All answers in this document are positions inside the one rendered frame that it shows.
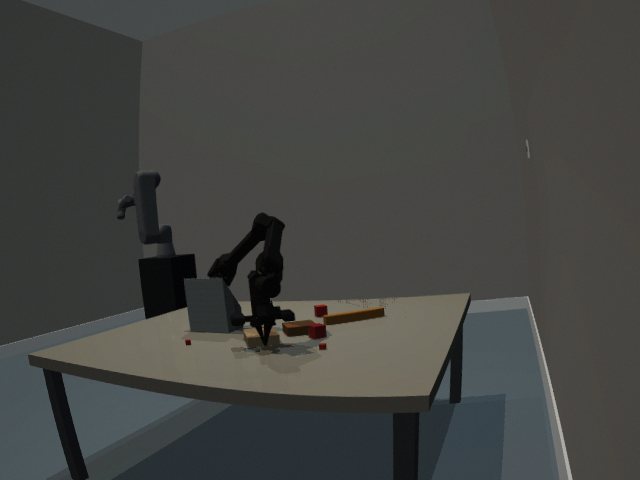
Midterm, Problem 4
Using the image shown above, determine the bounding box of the tan square block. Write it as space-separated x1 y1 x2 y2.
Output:
243 327 281 347

